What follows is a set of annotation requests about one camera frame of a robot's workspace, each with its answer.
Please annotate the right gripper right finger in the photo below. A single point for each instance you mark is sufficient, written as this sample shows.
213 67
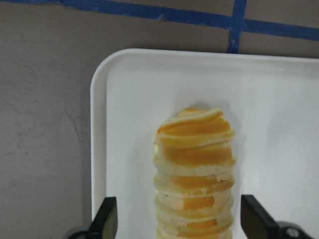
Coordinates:
255 221

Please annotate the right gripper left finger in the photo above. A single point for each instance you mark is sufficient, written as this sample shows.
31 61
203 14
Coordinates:
104 225

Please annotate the striped orange bread roll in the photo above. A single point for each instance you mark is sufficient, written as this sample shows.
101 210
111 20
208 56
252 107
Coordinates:
195 174

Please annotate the white rectangular tray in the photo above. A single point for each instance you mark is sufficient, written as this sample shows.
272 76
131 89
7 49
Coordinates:
272 104

